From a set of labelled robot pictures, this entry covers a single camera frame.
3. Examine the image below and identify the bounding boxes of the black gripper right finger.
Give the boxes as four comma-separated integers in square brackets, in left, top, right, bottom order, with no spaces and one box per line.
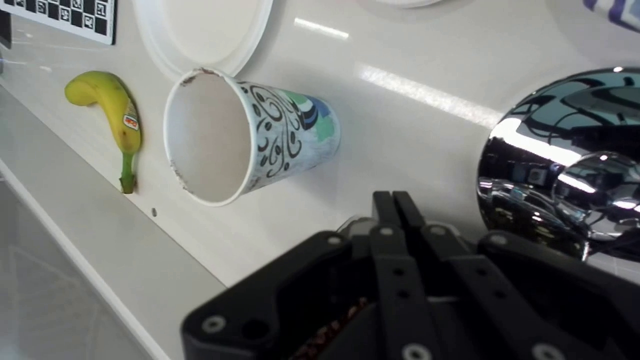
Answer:
[393,190,640,360]

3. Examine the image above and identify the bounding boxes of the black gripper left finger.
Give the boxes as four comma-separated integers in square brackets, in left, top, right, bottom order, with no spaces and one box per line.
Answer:
[181,190,429,360]

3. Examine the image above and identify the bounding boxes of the large white paper plate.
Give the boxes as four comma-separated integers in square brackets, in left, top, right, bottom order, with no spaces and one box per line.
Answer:
[133,0,277,80]

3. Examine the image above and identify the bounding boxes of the small white paper plate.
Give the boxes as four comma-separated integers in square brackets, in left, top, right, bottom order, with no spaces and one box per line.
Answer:
[373,0,447,12]

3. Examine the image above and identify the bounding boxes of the patterned paper cup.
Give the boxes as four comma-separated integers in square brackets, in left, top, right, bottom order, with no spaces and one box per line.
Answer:
[163,67,344,208]

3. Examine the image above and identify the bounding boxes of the yellow banana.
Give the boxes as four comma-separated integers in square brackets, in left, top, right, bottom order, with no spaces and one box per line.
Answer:
[65,69,144,196]

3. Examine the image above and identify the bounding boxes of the black white checkerboard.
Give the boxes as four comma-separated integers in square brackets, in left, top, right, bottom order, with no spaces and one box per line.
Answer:
[0,0,121,48]

